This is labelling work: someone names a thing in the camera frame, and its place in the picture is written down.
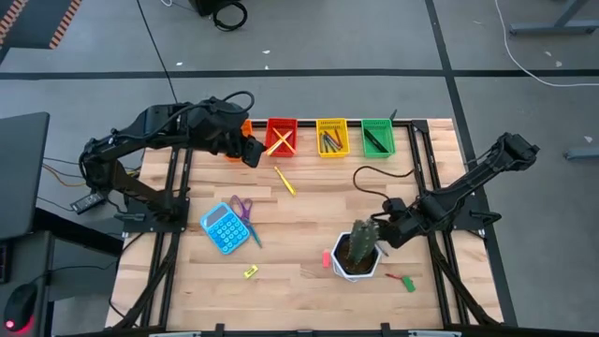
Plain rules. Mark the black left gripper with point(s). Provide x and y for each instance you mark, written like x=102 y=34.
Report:
x=229 y=140

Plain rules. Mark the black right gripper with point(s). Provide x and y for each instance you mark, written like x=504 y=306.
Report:
x=402 y=229

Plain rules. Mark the yellow pencil orange eraser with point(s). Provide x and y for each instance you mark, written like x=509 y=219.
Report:
x=273 y=150

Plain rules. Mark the red plastic bin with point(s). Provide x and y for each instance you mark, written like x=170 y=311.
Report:
x=280 y=124

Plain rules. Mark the white pencil yellow eraser cap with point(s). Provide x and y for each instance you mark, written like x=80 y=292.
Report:
x=283 y=140

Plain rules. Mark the orange pencil pink eraser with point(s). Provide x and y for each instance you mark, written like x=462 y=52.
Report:
x=285 y=142

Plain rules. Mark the yellow highlighter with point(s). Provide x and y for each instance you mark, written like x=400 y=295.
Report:
x=285 y=181

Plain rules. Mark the green crayon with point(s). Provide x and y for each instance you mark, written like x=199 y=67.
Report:
x=334 y=142

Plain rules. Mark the red crayon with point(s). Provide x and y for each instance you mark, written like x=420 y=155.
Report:
x=338 y=139
x=393 y=276

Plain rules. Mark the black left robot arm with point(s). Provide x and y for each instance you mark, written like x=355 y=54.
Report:
x=187 y=124

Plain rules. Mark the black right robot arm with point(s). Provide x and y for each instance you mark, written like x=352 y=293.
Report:
x=486 y=168

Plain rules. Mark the orange plastic bin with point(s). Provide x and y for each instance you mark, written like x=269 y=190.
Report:
x=246 y=127

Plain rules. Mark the green cactus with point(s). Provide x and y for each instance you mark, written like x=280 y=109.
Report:
x=361 y=243

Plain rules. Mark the green eraser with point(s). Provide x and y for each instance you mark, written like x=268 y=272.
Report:
x=408 y=283

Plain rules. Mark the blue calculator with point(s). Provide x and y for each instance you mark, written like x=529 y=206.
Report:
x=225 y=228

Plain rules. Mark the yellow plastic bin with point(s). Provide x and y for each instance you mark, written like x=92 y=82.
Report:
x=332 y=124

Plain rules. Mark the green plastic bin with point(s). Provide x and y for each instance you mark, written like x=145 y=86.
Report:
x=384 y=126

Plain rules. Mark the black power adapter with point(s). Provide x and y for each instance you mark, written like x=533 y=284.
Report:
x=88 y=202

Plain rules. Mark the grey desk foot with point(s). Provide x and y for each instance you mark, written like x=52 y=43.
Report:
x=582 y=153

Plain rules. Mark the dark desk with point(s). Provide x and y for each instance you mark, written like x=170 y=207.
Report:
x=61 y=253

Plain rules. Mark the dark grey flat panel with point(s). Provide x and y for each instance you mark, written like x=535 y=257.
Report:
x=21 y=178

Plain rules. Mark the orange striped black mat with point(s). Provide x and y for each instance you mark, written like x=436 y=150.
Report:
x=33 y=21

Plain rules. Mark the grey desk leg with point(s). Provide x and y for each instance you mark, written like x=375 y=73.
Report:
x=552 y=27

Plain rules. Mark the black computer mouse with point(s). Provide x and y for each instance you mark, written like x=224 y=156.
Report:
x=19 y=306

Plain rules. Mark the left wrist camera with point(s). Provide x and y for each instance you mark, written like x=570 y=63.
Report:
x=254 y=152

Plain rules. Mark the black aluminium table frame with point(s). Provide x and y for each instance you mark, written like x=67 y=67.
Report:
x=258 y=123

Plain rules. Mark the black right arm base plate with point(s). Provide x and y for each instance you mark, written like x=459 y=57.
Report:
x=482 y=217

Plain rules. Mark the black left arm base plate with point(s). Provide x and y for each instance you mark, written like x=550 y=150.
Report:
x=159 y=220

